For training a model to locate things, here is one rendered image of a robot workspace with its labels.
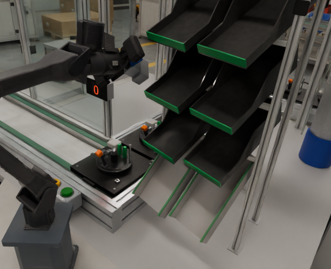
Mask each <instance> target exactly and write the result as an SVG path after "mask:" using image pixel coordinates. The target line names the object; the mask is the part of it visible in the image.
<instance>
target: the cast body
mask: <svg viewBox="0 0 331 269"><path fill-rule="evenodd" d="M126 62H127V63H126V64H125V65H123V67H124V73H125V74H126V75H128V76H130V77H132V81H133V82H135V83H137V84H139V85H140V84H142V83H143V82H144V81H146V80H147V79H149V72H148V61H146V60H145V59H143V60H142V61H141V62H139V63H138V64H136V65H135V66H133V67H131V65H130V63H129V61H128V60H127V61H126Z"/></svg>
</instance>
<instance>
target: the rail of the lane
mask: <svg viewBox="0 0 331 269"><path fill-rule="evenodd" d="M0 145H1V146H3V147H4V148H5V149H6V150H7V151H9V152H10V153H11V154H12V155H14V156H15V157H16V158H18V160H20V161H21V162H22V163H23V164H25V165H26V166H27V167H28V168H30V169H32V168H33V166H34V165H36V166H38V167H39V168H41V169H42V170H43V169H47V170H49V171H50V172H51V173H53V174H54V175H56V176H57V177H59V178H60V179H62V180H63V181H65V182H66V183H68V184H69V185H71V186H72V187H74V188H75V189H76V190H78V191H79V192H81V194H82V206H80V207H79V208H78V210H80V211H82V212H83V213H84V214H86V215H87V216H89V217H90V218H91V219H93V220H94V221H95V222H97V223H98V224H99V225H101V226H102V227H104V228H105V229H107V230H108V231H109V232H111V233H112V234H113V233H115V232H116V231H117V230H118V229H119V228H120V227H122V206H121V205H120V204H119V203H117V202H115V201H114V200H112V199H111V198H110V197H108V196H106V195H105V194H103V193H102V192H100V191H98V190H97V189H95V187H96V185H95V184H94V183H93V182H91V181H89V180H88V179H86V178H85V177H84V178H83V180H81V179H80V178H78V177H77V176H75V175H74V174H72V173H70V172H69V171H67V170H66V169H64V168H63V167H61V166H60V165H58V164H56V163H55V162H53V161H52V160H50V159H49V158H47V157H46V156H44V155H43V154H41V153H39V152H38V151H36V150H35V149H33V148H31V147H30V146H28V145H27V144H25V143H24V142H22V141H21V140H19V139H18V138H16V137H15V136H13V135H11V134H10V133H8V132H7V131H5V130H3V129H2V128H0Z"/></svg>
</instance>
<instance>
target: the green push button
mask: <svg viewBox="0 0 331 269"><path fill-rule="evenodd" d="M72 194H73V189H72V188H70V187H65V188H63V189H62V190H61V195H62V196H65V197H67V196H71V195H72Z"/></svg>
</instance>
